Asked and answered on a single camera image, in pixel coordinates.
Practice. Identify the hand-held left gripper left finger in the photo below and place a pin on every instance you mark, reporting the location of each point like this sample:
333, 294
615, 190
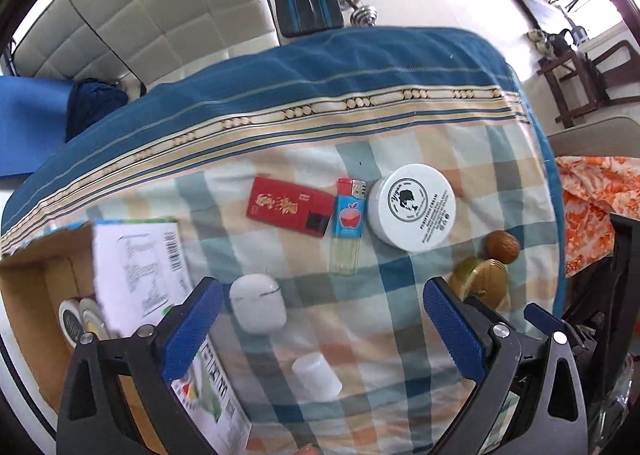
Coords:
192, 330

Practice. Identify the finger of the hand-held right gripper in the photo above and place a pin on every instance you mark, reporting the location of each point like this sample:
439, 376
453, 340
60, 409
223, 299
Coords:
542, 318

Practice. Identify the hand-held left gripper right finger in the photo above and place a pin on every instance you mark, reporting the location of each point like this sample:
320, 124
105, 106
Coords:
452, 330

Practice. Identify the white earbuds case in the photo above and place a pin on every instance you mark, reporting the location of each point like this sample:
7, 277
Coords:
257, 302

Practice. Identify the small white plastic cylinder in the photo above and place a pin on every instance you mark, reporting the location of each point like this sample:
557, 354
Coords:
316, 379

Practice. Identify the cardboard box with printed flap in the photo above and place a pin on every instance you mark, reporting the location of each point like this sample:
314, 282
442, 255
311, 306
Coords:
30, 285

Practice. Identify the orange floral cloth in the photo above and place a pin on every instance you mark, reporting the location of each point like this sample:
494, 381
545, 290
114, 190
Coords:
600, 185

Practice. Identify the brown walnut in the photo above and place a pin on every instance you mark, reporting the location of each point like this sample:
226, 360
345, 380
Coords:
502, 246

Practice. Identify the round tin with pale lid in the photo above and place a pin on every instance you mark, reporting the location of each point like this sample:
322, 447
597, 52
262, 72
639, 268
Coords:
95, 317

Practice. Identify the round tin with dark lid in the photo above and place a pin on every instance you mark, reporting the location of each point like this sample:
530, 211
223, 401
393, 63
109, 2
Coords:
70, 325

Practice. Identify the clear plastic bag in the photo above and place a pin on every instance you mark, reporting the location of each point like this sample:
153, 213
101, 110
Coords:
622, 415

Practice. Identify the grey chair back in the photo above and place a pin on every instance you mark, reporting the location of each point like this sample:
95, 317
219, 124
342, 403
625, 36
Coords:
600, 135

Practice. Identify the white round cream jar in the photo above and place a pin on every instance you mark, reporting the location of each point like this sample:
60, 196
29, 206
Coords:
412, 207

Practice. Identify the clear lighter with blue label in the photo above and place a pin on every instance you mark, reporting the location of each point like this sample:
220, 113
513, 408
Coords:
346, 230

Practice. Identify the red cigarette pack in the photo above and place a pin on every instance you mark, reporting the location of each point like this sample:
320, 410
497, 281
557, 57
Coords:
287, 207

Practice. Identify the dark wooden chair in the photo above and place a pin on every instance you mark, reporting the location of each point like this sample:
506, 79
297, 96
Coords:
575, 80

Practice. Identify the dark blue knitted cloth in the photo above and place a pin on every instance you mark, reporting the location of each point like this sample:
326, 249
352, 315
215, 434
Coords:
95, 105

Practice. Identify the checked blue striped blanket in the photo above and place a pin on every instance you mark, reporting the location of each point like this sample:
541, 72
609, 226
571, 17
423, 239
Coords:
400, 85

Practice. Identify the blue foam mat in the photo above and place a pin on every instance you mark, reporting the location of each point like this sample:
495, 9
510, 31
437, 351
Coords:
30, 125

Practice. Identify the white padded sofa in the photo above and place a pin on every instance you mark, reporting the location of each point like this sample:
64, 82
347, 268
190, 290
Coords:
175, 0

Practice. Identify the chrome dumbbell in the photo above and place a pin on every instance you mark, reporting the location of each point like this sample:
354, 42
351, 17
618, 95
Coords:
359, 7

